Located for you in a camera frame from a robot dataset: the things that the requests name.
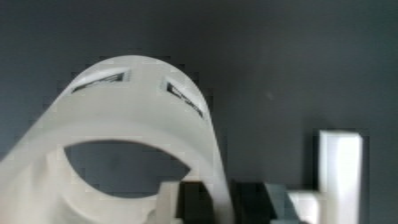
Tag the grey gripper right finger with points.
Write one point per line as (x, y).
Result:
(263, 206)

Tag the white lamp shade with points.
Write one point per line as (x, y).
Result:
(121, 138)

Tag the white right fence piece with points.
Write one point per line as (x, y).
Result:
(327, 206)

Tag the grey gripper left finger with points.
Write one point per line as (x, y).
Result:
(183, 204)

